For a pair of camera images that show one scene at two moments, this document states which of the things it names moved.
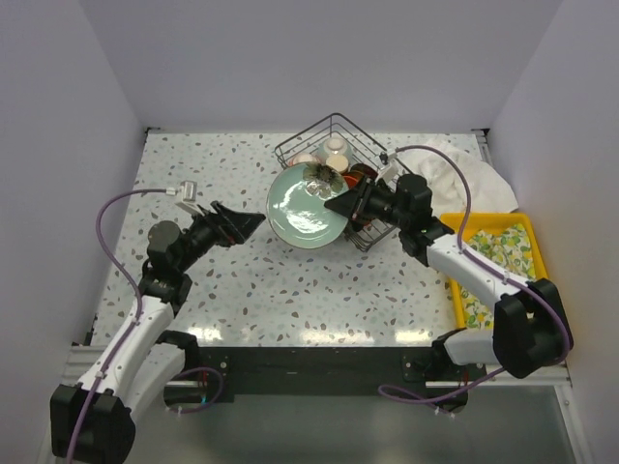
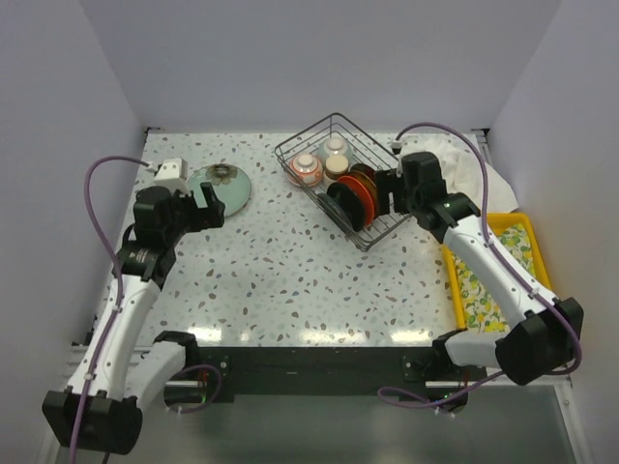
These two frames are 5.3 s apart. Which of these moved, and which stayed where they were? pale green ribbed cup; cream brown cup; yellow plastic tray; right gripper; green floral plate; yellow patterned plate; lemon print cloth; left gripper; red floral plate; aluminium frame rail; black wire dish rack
Moved: green floral plate; red floral plate; right gripper; left gripper
Stayed: aluminium frame rail; lemon print cloth; cream brown cup; yellow patterned plate; pale green ribbed cup; yellow plastic tray; black wire dish rack
